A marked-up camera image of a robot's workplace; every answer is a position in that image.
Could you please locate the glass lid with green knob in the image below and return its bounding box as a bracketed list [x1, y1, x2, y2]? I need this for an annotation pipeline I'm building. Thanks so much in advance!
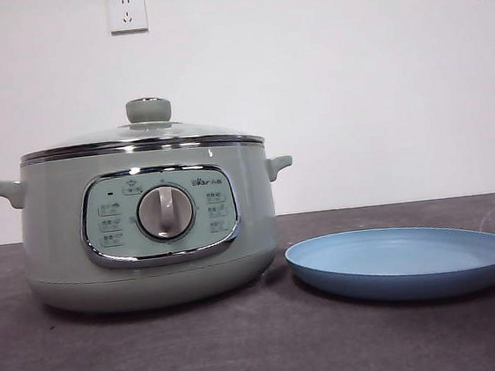
[15, 85, 266, 168]

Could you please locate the blue round plate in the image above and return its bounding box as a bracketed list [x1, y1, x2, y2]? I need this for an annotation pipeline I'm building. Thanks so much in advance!
[283, 216, 495, 315]

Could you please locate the pale green electric steamer pot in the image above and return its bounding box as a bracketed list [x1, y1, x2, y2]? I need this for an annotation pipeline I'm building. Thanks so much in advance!
[0, 130, 307, 327]

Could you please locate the white wall socket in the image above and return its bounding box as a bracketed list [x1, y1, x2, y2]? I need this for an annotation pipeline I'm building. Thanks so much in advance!
[106, 0, 149, 36]

